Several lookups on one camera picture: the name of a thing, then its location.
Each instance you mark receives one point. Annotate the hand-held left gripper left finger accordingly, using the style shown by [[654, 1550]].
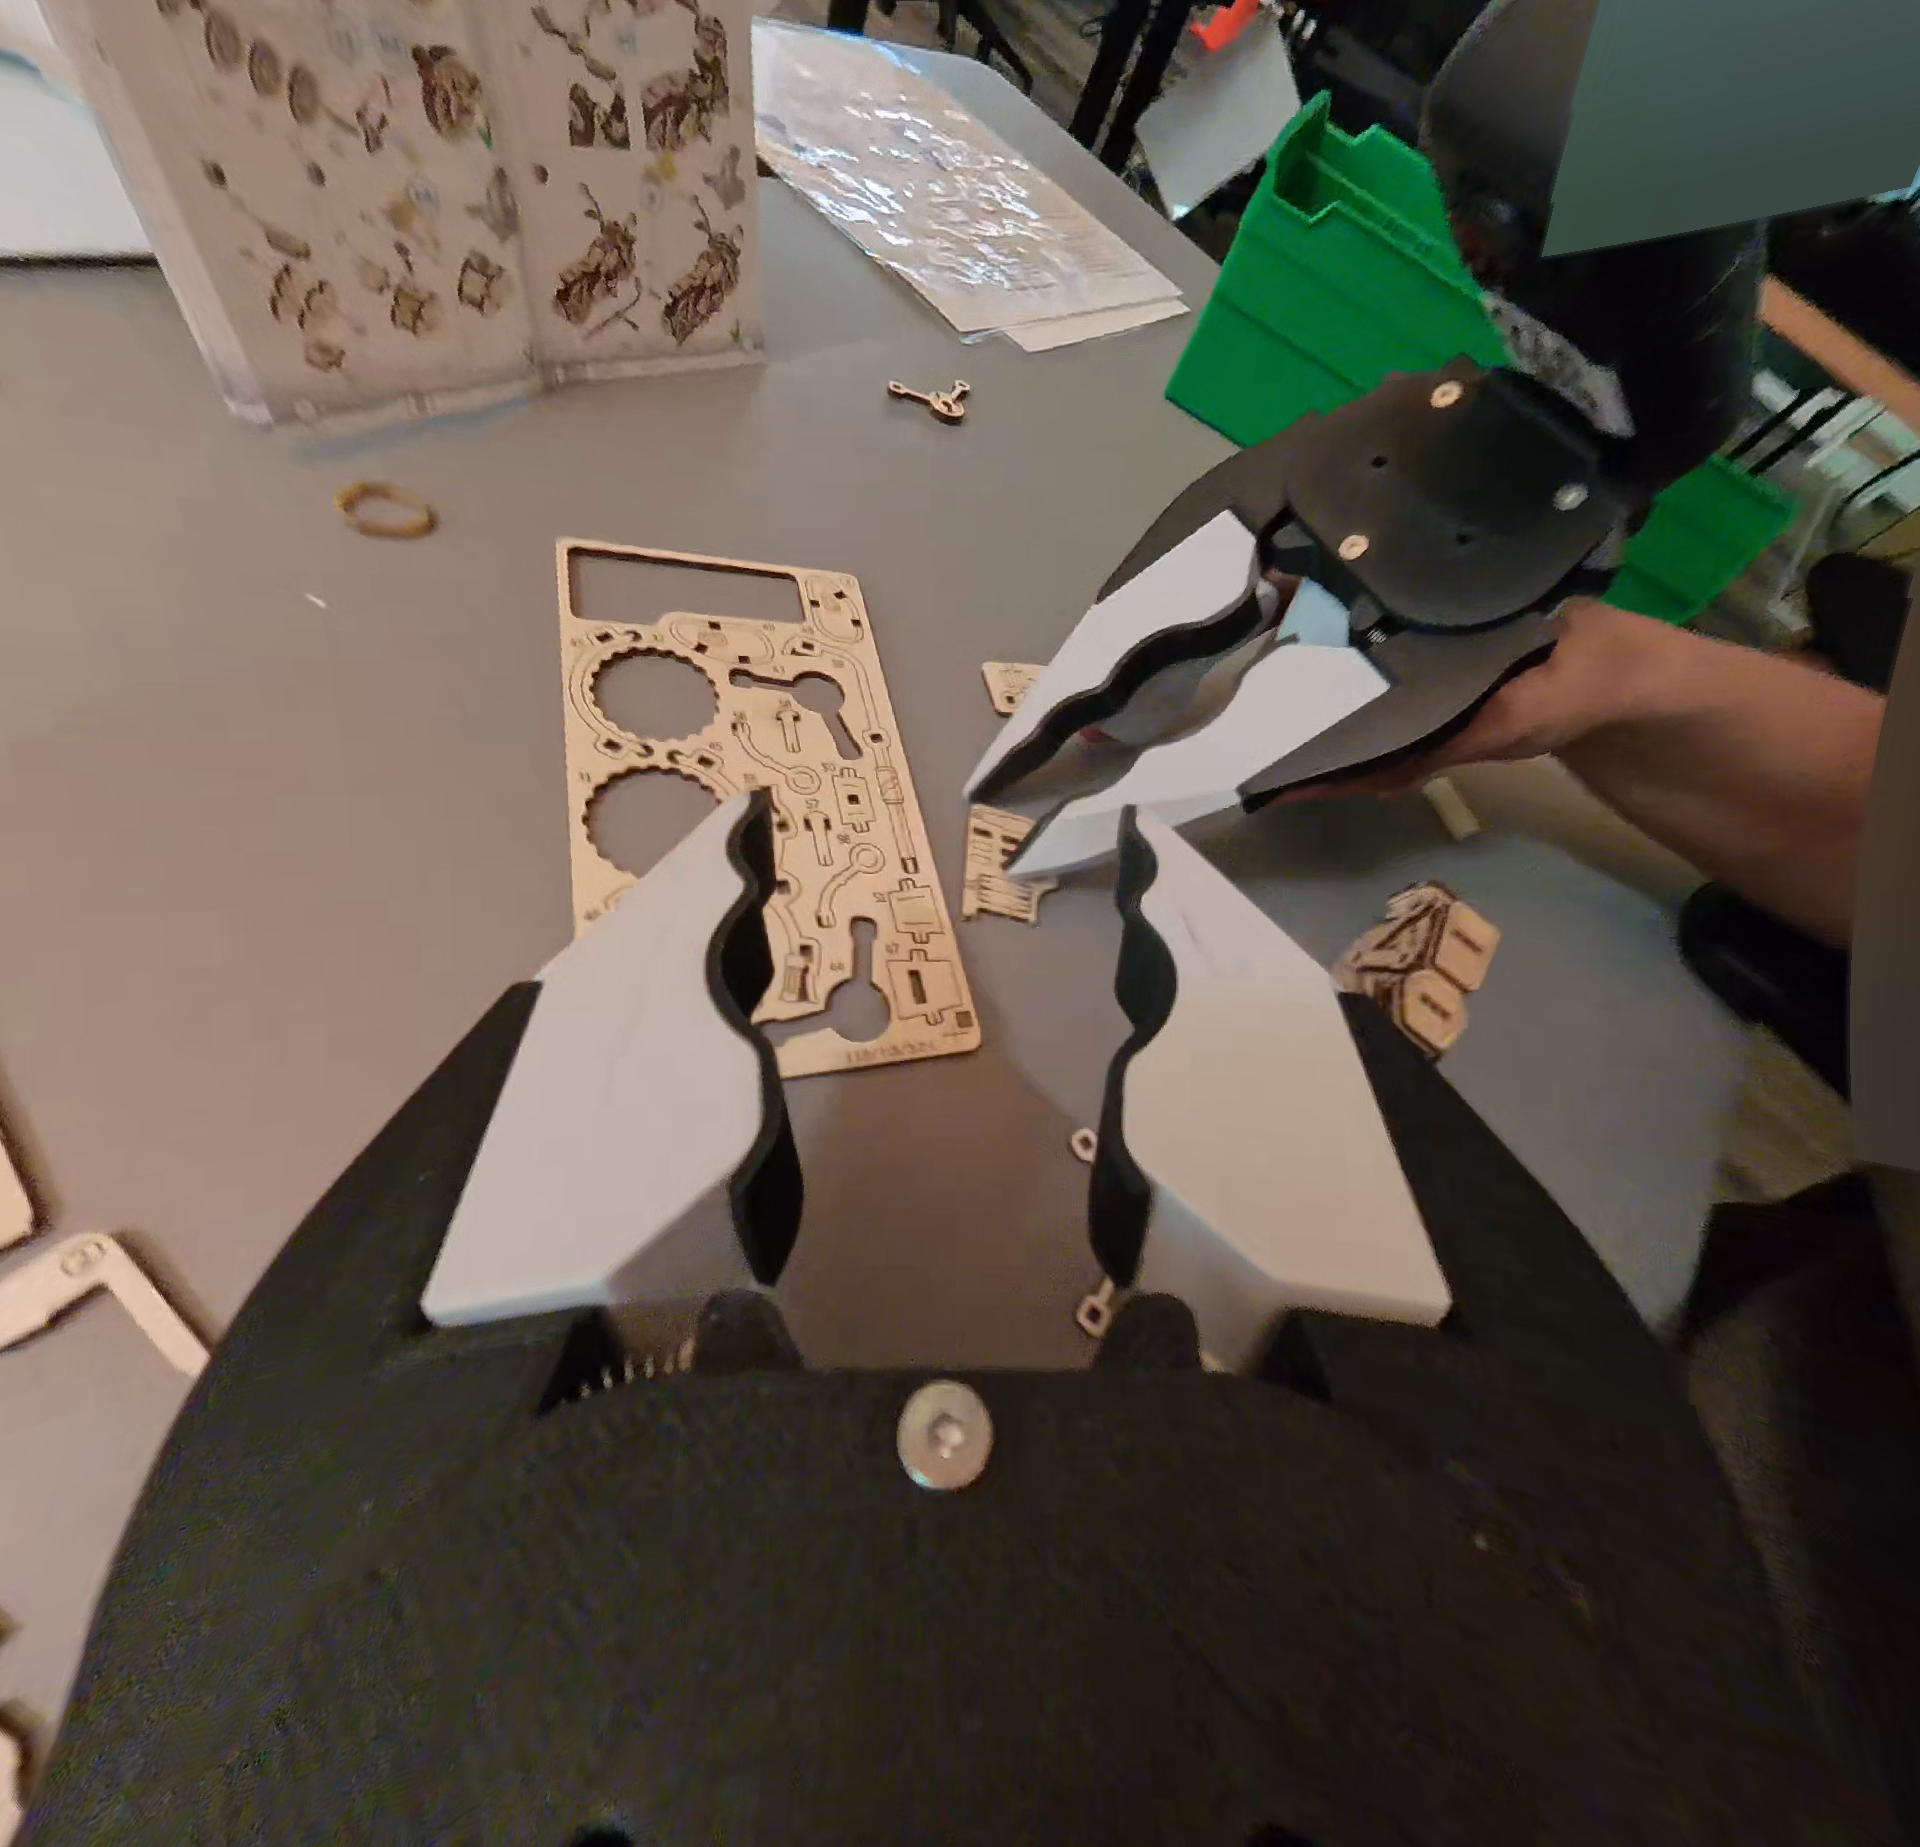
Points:
[[615, 1082]]

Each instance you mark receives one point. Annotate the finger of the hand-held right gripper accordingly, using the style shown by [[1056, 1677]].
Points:
[[1275, 724], [1141, 619]]

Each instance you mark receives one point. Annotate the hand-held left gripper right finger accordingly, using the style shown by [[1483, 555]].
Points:
[[1260, 1129]]

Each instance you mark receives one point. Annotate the slotted wooden puzzle piece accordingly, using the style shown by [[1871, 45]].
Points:
[[1001, 868]]

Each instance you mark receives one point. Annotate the person's right forearm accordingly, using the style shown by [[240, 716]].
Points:
[[1771, 784]]

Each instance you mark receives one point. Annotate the grey desk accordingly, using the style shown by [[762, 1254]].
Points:
[[300, 768]]

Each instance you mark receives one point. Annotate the person's right hand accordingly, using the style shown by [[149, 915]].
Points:
[[1591, 693]]

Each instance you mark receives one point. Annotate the square wooden puzzle piece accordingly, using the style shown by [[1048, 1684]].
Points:
[[1012, 685]]

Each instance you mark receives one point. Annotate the pile of wooden puzzle pieces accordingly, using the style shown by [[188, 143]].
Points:
[[1418, 963]]

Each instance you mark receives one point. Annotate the green plastic bin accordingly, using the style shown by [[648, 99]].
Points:
[[1320, 304]]

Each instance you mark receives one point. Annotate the large wooden puzzle sheet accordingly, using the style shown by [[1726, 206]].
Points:
[[750, 828]]

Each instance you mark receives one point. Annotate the wooden key piece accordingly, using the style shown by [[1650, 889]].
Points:
[[937, 402]]

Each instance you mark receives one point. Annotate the white board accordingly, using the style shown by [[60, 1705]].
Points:
[[1222, 115]]

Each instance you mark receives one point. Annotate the laminated instruction sheet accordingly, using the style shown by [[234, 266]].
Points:
[[946, 183]]

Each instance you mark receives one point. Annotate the orange object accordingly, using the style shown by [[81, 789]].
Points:
[[1231, 10]]

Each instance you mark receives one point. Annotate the pale slatted puzzle sheet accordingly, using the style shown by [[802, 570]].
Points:
[[106, 1284]]

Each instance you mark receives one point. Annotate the tan rubber band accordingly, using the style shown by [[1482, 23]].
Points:
[[360, 499]]

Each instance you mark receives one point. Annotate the printed diagram board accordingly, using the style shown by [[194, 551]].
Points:
[[450, 153]]

